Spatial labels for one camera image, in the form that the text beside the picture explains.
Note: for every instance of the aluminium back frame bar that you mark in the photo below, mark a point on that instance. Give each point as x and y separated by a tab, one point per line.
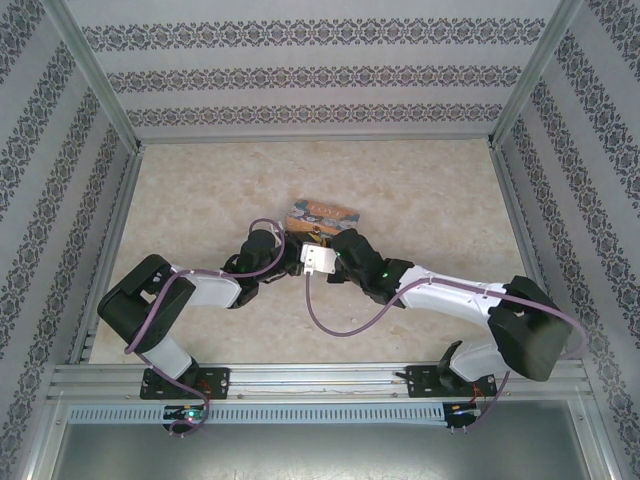
310	138

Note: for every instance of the aluminium frame post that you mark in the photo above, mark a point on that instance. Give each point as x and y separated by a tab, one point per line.
95	75
532	75

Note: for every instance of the grey metal sheet panel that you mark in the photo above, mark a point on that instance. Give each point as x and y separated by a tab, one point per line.
320	452

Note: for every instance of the aluminium mounting rail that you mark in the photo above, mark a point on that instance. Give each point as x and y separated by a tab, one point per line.
320	384

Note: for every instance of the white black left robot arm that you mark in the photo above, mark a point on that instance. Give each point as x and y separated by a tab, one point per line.
150	310

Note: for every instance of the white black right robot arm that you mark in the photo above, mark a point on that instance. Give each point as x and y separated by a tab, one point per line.
450	300

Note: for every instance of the small circuit board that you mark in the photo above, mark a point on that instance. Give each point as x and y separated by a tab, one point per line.
186	413
462	409

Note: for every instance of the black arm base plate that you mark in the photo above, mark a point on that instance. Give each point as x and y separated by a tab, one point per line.
422	381
217	382

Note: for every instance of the aluminium side frame bar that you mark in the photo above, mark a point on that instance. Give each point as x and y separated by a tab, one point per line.
520	220
117	220

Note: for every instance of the decorated box with LOVE print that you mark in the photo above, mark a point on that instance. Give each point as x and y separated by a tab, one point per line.
325	214

